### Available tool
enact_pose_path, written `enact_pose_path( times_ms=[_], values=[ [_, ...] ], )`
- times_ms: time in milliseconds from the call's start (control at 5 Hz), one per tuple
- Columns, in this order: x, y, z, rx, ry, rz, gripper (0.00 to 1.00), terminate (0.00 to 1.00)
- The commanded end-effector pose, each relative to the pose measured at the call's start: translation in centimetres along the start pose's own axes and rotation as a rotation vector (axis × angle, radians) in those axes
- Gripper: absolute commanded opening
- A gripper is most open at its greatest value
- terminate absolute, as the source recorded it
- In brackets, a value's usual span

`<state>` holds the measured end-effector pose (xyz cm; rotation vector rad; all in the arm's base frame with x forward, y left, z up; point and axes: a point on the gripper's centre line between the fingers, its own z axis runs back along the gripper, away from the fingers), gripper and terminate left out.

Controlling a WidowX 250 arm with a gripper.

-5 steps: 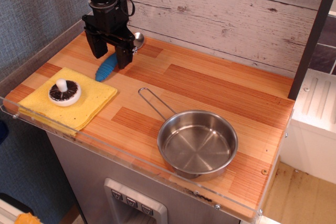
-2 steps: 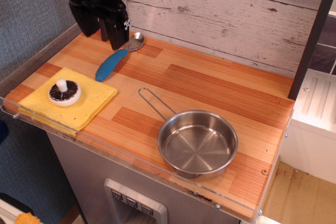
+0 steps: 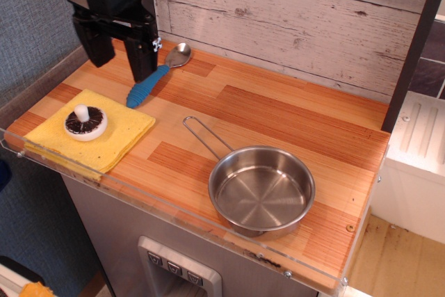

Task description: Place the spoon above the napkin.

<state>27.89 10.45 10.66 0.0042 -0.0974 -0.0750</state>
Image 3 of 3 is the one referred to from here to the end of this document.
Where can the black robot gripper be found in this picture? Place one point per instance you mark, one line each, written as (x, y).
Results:
(142, 54)

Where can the blue handled metal spoon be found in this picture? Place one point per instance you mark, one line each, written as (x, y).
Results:
(177, 57)

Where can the yellow folded cloth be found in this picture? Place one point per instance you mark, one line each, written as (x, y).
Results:
(94, 158)

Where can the toy mushroom black white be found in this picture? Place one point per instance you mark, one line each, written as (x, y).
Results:
(86, 123)

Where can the clear acrylic edge guard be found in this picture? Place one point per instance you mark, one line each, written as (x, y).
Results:
(172, 182)

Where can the small steel pan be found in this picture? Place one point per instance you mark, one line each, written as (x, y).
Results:
(261, 192)

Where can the grey toy fridge cabinet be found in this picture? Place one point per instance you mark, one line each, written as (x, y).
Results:
(114, 228)

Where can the silver dispenser panel with buttons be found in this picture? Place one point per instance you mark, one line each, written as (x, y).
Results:
(171, 273)

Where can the orange object bottom left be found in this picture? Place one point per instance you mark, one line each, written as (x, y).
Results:
(36, 289)

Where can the dark right upright post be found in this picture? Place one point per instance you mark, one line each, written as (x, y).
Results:
(419, 39)

